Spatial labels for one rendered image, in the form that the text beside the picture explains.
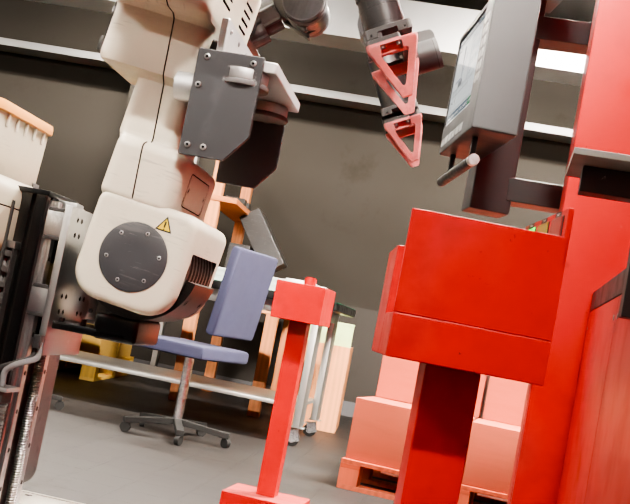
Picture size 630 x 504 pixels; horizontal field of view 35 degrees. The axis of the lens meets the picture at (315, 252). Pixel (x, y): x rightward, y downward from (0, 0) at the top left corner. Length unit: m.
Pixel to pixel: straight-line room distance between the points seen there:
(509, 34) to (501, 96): 0.16
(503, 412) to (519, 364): 3.80
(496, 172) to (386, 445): 1.86
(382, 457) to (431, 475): 3.46
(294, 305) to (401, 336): 2.19
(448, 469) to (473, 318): 0.17
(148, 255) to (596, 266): 1.25
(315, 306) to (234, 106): 1.74
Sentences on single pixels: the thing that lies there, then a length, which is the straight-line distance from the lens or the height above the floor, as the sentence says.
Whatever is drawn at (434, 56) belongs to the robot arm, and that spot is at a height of 1.18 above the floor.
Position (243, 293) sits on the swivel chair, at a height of 0.77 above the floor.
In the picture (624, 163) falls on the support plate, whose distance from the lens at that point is 1.53.
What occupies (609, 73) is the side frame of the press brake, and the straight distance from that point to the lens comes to 2.53.
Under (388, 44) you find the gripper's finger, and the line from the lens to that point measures 1.33.
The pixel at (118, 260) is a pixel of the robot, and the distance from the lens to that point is 1.52.
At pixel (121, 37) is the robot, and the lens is 1.62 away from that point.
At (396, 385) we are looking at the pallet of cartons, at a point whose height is 0.47.
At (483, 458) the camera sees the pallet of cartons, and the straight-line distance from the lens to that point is 4.49.
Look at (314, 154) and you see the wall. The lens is 8.67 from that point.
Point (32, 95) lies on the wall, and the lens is 9.42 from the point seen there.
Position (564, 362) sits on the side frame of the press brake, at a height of 0.70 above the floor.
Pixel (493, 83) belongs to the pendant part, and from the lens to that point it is 2.63.
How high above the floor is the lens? 0.68
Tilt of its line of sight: 4 degrees up
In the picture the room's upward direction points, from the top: 11 degrees clockwise
